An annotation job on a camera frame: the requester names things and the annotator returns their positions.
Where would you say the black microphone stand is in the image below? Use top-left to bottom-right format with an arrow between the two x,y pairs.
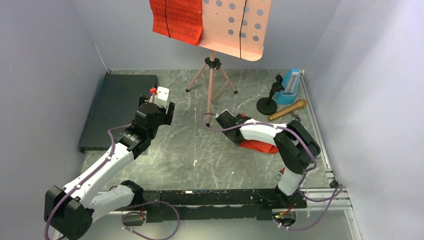
256,74 -> 285,116

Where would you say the red sheet music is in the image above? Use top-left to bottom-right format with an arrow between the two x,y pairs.
149,0 -> 203,46
239,133 -> 279,154

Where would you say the blue metronome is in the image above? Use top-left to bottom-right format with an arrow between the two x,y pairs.
274,68 -> 301,105

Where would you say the gold microphone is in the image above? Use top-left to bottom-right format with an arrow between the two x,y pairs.
267,99 -> 308,121

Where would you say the pink music stand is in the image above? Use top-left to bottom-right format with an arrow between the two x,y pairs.
186,0 -> 272,113

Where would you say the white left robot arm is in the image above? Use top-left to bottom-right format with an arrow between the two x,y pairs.
44,90 -> 175,240

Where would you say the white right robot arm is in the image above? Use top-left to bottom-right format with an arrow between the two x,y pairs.
216,110 -> 321,208

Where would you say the dark blue audio receiver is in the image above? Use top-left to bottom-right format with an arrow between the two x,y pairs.
78,73 -> 158,154

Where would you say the small black hammer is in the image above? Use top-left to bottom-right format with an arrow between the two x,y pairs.
290,112 -> 301,122

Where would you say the red adjustable wrench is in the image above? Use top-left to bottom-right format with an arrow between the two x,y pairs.
275,167 -> 286,180

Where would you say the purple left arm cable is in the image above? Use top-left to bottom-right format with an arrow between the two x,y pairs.
44,92 -> 181,240

